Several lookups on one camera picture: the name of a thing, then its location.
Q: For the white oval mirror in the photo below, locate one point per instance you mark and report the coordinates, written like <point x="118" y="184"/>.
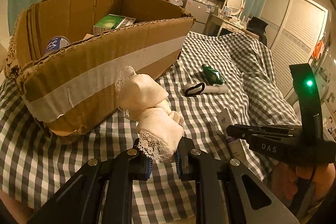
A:
<point x="236" y="6"/>

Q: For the white handheld roller device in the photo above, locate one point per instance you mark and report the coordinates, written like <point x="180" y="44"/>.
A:
<point x="201" y="88"/>

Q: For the checkered bed cover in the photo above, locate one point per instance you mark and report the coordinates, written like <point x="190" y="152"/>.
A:
<point x="34" y="166"/>

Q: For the green snack packet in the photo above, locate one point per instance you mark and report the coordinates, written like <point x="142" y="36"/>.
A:
<point x="212" y="76"/>

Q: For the person's right hand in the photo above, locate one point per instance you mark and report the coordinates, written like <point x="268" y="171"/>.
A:
<point x="284" y="178"/>

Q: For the brown cardboard box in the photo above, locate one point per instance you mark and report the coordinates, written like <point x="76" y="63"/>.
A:
<point x="71" y="91"/>

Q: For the silver white tube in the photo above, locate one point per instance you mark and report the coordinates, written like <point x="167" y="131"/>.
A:
<point x="234" y="144"/>

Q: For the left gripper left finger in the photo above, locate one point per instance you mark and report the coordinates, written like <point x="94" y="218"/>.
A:
<point x="99" y="192"/>

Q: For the black clothing on chair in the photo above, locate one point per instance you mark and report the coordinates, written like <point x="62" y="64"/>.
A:
<point x="258" y="27"/>

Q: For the white dressing table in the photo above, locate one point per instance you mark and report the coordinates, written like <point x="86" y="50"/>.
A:
<point x="225" y="24"/>

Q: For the white lace cloth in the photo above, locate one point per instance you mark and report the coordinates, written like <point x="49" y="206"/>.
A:
<point x="141" y="99"/>

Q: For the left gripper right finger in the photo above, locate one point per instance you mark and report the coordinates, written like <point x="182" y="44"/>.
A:
<point x="227" y="191"/>

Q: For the grey mini fridge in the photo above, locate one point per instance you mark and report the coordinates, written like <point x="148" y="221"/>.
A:
<point x="200" y="11"/>

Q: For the white sliding wardrobe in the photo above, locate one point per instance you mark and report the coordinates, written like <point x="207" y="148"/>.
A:
<point x="294" y="28"/>

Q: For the green white carton box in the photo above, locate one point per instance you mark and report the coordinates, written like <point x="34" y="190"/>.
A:
<point x="112" y="22"/>

